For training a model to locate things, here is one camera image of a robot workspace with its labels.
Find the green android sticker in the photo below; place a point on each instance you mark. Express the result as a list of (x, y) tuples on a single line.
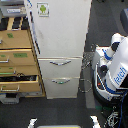
[(43, 9)]

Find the wooden drawer cabinet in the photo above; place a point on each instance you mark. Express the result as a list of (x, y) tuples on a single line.
[(19, 68)]

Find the grey box on cabinet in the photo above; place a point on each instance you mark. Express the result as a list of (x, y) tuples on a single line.
[(13, 11)]

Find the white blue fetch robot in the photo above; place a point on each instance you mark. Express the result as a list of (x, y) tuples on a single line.
[(110, 70)]

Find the white fridge door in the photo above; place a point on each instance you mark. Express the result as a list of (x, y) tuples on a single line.
[(63, 32)]

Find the upper fridge drawer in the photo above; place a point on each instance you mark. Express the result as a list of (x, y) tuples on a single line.
[(60, 68)]

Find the fridge drawer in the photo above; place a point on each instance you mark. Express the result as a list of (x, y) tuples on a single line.
[(61, 88), (60, 68)]

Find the white fridge body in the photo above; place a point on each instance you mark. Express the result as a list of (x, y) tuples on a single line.
[(59, 29)]

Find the lower fridge drawer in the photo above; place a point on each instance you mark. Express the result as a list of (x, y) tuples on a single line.
[(61, 88)]

